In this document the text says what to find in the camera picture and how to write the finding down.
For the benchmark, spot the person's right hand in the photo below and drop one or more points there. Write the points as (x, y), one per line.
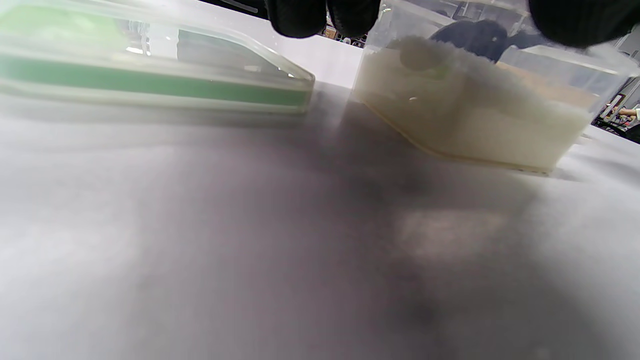
(475, 37)

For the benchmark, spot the person's left hand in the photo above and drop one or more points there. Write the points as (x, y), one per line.
(585, 20)

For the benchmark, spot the clear plastic sugar container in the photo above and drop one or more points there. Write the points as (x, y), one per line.
(575, 75)

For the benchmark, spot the white sugar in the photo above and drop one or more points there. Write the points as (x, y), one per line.
(475, 115)

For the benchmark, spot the clear lid with green seal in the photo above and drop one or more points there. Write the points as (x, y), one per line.
(150, 85)

